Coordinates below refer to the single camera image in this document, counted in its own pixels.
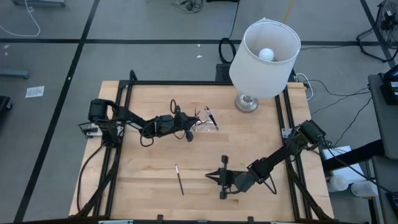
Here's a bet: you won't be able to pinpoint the white paper roll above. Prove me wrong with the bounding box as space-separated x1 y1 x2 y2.
350 180 379 199
328 174 351 193

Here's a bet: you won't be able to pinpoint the coiled black cable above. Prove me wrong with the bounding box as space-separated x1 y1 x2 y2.
218 0 240 65

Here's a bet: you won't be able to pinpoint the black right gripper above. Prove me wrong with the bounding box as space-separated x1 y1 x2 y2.
205 155 254 200

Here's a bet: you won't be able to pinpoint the white shade silver table lamp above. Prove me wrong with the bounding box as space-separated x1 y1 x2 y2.
229 17 302 113

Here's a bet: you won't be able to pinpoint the grey furniture foot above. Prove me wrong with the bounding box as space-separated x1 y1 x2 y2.
11 0 67 7
0 68 30 80

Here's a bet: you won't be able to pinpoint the black aluminium frame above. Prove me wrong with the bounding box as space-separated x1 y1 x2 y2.
73 70 335 224

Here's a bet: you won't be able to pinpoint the grey side desk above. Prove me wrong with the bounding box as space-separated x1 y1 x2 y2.
368 73 398 224

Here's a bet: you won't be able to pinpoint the clear acrylic organizer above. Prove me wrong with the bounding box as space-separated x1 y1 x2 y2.
191 119 221 133

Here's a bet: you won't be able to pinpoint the tangled black cables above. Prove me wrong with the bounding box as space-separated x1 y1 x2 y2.
171 0 205 15

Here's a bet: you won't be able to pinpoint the printed paper sheet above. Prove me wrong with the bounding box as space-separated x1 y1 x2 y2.
24 85 45 100

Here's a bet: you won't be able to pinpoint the black desk beam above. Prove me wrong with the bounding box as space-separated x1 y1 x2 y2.
322 139 386 172

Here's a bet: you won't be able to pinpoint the thin black floor cable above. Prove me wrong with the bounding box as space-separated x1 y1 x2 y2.
303 78 373 147

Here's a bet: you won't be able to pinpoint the black power box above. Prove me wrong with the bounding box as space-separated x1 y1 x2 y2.
215 63 233 83

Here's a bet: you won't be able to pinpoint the black handle spoolie brush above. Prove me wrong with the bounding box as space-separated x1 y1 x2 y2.
205 107 220 131

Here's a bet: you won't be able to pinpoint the yellow cable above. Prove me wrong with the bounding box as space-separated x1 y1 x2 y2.
283 0 295 23

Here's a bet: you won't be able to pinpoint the white floor cable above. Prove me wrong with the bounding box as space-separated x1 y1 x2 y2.
0 0 42 38

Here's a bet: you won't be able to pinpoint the black arm base cable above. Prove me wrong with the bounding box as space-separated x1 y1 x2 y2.
76 144 105 214

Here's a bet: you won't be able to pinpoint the black floor fan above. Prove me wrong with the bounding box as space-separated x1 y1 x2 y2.
356 0 398 63

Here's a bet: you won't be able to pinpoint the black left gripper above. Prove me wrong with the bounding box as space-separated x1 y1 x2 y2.
155 106 200 142

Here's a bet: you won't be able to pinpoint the white power cable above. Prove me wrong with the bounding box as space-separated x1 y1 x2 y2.
294 72 315 101

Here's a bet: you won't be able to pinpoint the white light bulb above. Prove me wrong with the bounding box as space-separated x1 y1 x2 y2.
258 47 275 62

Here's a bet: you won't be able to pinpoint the white box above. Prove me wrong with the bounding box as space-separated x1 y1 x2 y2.
321 145 368 185

